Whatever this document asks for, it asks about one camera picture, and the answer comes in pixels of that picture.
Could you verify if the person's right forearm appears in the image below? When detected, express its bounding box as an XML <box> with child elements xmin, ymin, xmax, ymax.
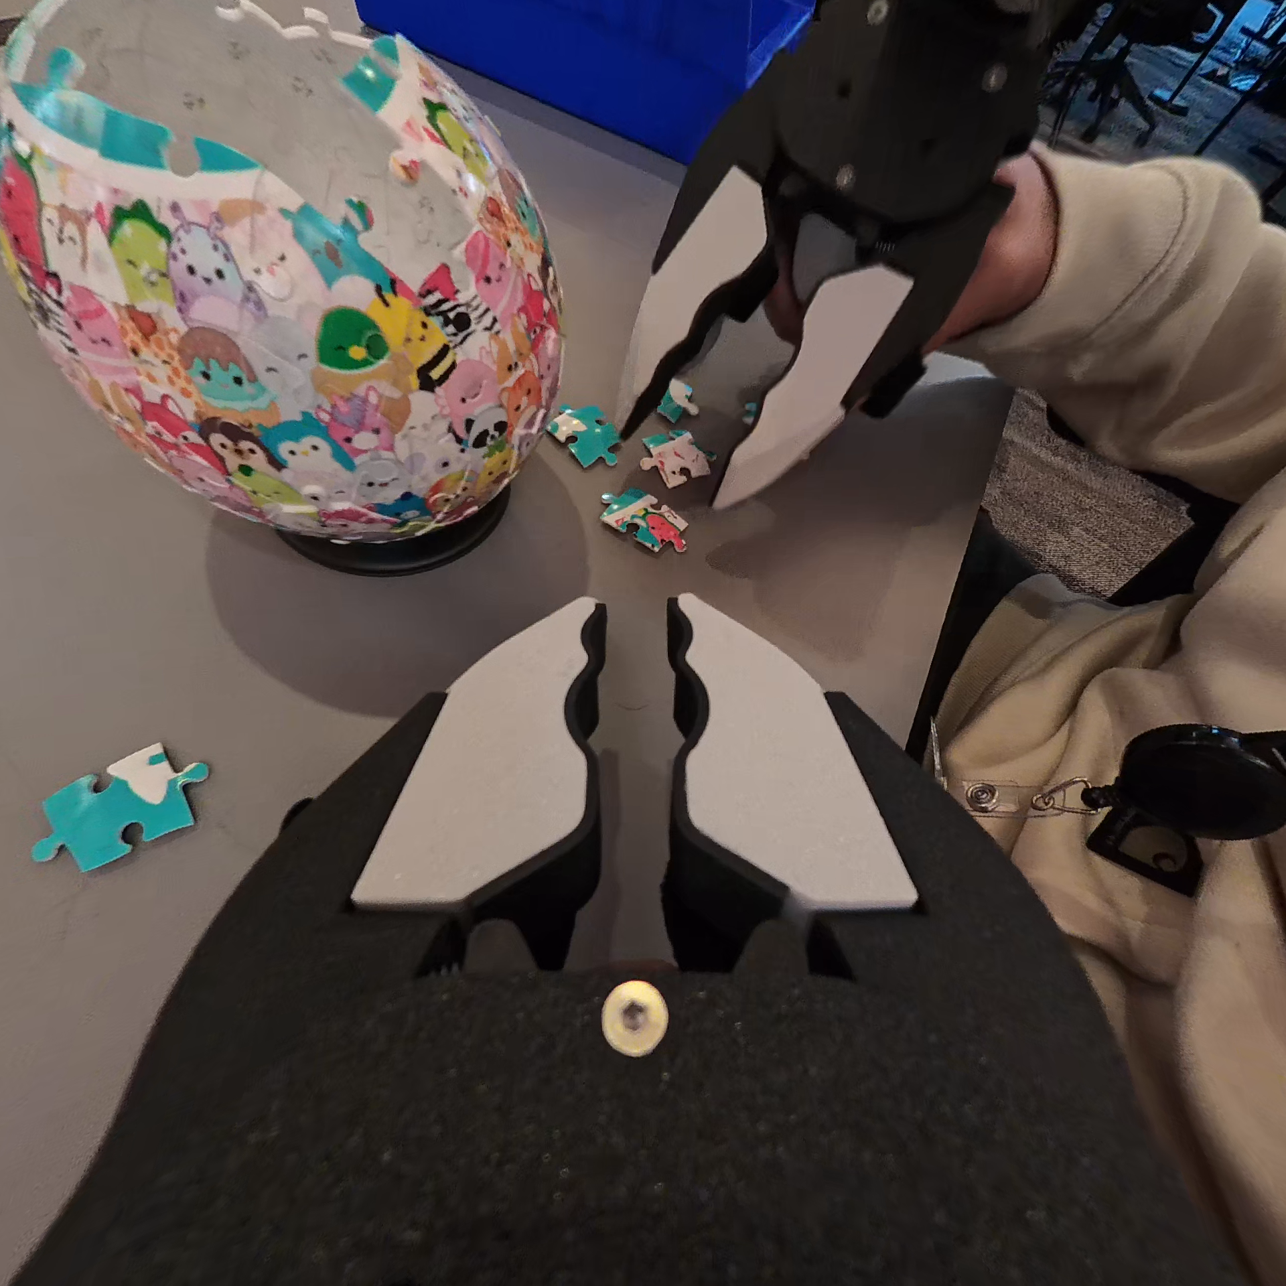
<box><xmin>944</xmin><ymin>141</ymin><xmax>1286</xmax><ymax>504</ymax></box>

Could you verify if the teal red puzzle piece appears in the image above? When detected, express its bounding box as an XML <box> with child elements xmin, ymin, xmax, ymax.
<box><xmin>600</xmin><ymin>488</ymin><xmax>692</xmax><ymax>554</ymax></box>

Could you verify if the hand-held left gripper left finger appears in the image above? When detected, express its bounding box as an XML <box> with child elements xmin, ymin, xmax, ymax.
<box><xmin>347</xmin><ymin>594</ymin><xmax>611</xmax><ymax>972</ymax></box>

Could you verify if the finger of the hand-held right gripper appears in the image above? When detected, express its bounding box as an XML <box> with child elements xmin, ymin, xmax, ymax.
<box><xmin>612</xmin><ymin>164</ymin><xmax>782</xmax><ymax>439</ymax></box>
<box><xmin>707</xmin><ymin>262</ymin><xmax>915</xmax><ymax>514</ymax></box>

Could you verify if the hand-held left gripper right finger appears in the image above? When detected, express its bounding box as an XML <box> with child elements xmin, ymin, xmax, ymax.
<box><xmin>663</xmin><ymin>591</ymin><xmax>921</xmax><ymax>974</ymax></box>

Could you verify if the person's right hand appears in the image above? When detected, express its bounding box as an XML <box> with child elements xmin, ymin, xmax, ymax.
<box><xmin>929</xmin><ymin>150</ymin><xmax>1062</xmax><ymax>349</ymax></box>

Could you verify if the black office chair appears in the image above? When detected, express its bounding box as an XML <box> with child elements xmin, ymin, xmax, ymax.
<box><xmin>1044</xmin><ymin>0</ymin><xmax>1171</xmax><ymax>151</ymax></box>

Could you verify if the black badge reel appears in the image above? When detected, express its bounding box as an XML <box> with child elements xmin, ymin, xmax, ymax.
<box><xmin>1079</xmin><ymin>729</ymin><xmax>1286</xmax><ymax>843</ymax></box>

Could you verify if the teal white puzzle piece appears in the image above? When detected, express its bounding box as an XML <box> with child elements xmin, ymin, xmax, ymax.
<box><xmin>30</xmin><ymin>744</ymin><xmax>210</xmax><ymax>874</ymax></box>

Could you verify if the white pink puzzle piece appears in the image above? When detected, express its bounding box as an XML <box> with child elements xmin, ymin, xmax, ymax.
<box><xmin>641</xmin><ymin>430</ymin><xmax>716</xmax><ymax>490</ymax></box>

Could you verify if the blue plastic bin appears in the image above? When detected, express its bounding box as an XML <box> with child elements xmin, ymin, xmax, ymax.
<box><xmin>357</xmin><ymin>0</ymin><xmax>814</xmax><ymax>167</ymax></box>

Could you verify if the colourful puzzle ball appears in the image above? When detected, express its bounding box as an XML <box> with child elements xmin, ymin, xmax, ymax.
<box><xmin>0</xmin><ymin>0</ymin><xmax>566</xmax><ymax>539</ymax></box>

